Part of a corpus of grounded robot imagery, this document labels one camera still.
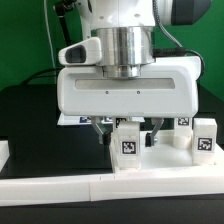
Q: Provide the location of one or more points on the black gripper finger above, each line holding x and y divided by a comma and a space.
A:
104, 135
150, 136

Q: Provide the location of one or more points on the white square tabletop tray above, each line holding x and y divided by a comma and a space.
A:
163, 155

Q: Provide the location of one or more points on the white sheet with AprilTags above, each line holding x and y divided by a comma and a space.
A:
82, 120

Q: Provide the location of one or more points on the white U-shaped obstacle fence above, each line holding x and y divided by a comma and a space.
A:
81, 188

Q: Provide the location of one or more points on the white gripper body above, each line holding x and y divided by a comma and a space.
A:
166, 88

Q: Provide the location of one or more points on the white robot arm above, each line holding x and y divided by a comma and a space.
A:
116, 71

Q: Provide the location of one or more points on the white block at left edge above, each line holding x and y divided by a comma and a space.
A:
4, 153

